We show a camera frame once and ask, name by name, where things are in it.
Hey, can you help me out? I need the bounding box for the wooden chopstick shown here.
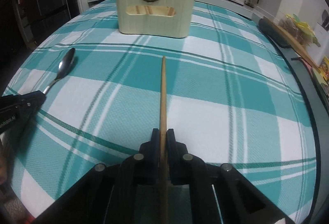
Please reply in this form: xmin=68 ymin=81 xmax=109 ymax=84
xmin=160 ymin=56 xmax=168 ymax=223

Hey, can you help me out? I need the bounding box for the metal spoon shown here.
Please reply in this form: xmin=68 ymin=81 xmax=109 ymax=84
xmin=43 ymin=48 xmax=75 ymax=95

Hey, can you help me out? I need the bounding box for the teal white checkered tablecloth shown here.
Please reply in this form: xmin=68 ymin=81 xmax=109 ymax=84
xmin=5 ymin=0 xmax=316 ymax=223

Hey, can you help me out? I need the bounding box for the yellow cartoon cup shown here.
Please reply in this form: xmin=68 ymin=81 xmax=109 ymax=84
xmin=319 ymin=56 xmax=329 ymax=82

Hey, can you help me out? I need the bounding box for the wooden cutting board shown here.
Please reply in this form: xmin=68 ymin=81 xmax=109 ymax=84
xmin=258 ymin=17 xmax=320 ymax=72

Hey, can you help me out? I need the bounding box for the cream utensil holder box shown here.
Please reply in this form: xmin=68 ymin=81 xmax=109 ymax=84
xmin=116 ymin=0 xmax=195 ymax=38

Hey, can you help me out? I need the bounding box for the fruit basket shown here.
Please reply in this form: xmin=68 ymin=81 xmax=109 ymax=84
xmin=279 ymin=14 xmax=321 ymax=47

